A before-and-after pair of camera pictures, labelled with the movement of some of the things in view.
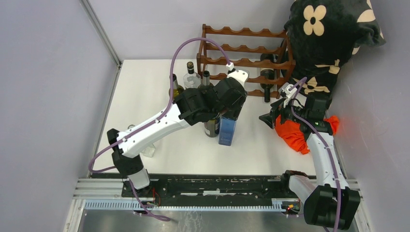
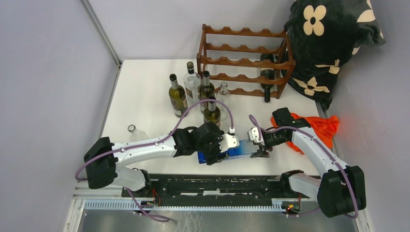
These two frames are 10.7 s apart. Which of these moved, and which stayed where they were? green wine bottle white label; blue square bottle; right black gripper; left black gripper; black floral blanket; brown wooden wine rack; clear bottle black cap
Moved: left black gripper; right black gripper; blue square bottle
Stayed: brown wooden wine rack; black floral blanket; clear bottle black cap; green wine bottle white label
